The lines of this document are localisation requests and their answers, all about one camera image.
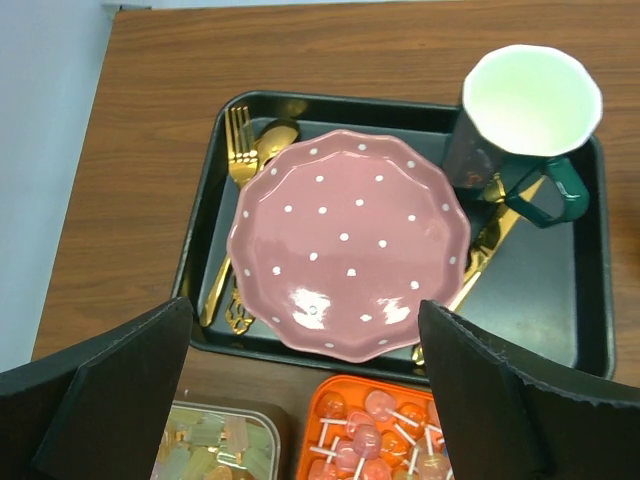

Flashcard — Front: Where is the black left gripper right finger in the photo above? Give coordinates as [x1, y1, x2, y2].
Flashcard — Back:
[418, 301, 639, 479]

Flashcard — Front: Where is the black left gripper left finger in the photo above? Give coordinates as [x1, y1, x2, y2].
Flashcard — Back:
[1, 298, 194, 479]

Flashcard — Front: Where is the brown tin of gummies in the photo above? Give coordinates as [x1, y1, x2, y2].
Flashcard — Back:
[151, 401, 290, 479]

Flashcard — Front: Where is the orange tin of lollipops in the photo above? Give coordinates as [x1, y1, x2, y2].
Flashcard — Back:
[296, 375, 454, 479]

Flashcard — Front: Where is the gold knife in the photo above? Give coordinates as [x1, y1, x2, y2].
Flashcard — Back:
[411, 174, 546, 367]

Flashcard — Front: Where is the pink polka dot plate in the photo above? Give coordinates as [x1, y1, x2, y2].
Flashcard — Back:
[227, 129, 471, 363]

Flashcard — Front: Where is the gold fork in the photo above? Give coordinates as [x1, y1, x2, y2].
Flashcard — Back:
[199, 106, 258, 327]

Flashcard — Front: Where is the dark green white mug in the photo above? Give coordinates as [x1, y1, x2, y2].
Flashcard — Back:
[441, 44, 603, 228]

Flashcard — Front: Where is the gold spoon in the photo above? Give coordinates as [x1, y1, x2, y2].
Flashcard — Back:
[225, 118, 299, 335]

